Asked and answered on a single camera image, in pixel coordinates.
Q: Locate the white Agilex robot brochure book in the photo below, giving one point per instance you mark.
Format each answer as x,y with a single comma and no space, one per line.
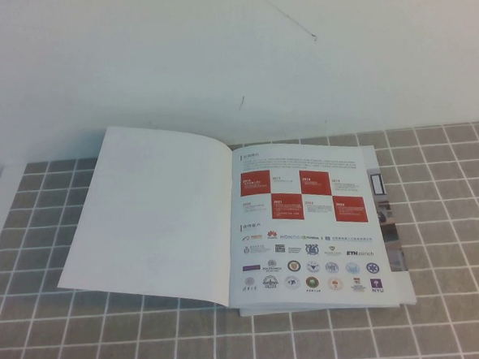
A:
164,216

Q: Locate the grey white-checked tablecloth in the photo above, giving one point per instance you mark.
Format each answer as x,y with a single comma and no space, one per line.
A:
449,215

